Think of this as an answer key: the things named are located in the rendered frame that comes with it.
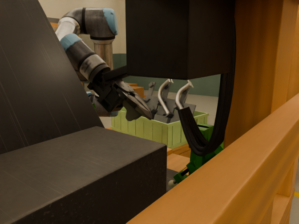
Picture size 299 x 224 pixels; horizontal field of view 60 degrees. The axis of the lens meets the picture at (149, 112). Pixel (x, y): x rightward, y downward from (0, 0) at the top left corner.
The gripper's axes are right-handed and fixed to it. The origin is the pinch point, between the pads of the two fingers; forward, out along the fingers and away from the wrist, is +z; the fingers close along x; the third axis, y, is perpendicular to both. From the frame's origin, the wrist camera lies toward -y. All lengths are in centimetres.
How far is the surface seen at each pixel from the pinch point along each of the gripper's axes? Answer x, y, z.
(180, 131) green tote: -90, 24, 3
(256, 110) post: 12.8, -20.2, 18.5
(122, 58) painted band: -792, 181, -381
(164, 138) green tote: -82, 31, 0
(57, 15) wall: -516, 151, -479
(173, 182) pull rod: -14.5, 16.2, 18.5
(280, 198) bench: -31, -2, 49
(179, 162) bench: -47, 22, 16
